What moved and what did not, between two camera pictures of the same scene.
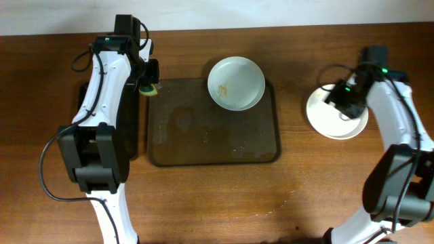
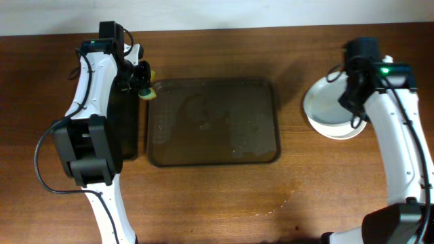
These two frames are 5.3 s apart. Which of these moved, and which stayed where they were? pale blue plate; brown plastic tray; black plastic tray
Moved: pale blue plate
Stayed: black plastic tray; brown plastic tray
